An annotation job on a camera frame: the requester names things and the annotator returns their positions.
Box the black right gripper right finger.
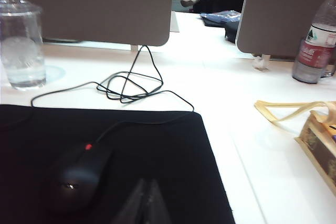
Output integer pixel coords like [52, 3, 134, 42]
[144, 178, 173, 224]

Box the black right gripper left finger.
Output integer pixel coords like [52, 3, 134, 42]
[111, 178, 148, 224]

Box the clear cup with mermaid logo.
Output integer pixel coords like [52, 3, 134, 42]
[0, 0, 47, 91]

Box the black mouse pad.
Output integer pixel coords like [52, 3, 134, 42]
[0, 104, 236, 224]

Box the black computer mouse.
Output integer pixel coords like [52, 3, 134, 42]
[39, 142, 114, 215]

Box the black pouch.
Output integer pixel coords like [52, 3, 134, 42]
[224, 23, 242, 44]

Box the blue striped cloth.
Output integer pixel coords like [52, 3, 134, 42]
[200, 9, 243, 28]

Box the wide brown desk partition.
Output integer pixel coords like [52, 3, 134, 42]
[0, 0, 175, 47]

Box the grey shoe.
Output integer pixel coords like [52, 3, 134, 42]
[180, 0, 202, 8]

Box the plastic water bottle red label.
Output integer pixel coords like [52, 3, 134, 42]
[291, 0, 336, 85]

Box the narrow brown desk partition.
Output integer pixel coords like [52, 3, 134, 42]
[235, 0, 336, 64]

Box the black mouse cable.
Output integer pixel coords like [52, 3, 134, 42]
[30, 45, 195, 154]

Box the yellow handled gift bag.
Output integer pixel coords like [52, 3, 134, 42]
[254, 100, 336, 199]

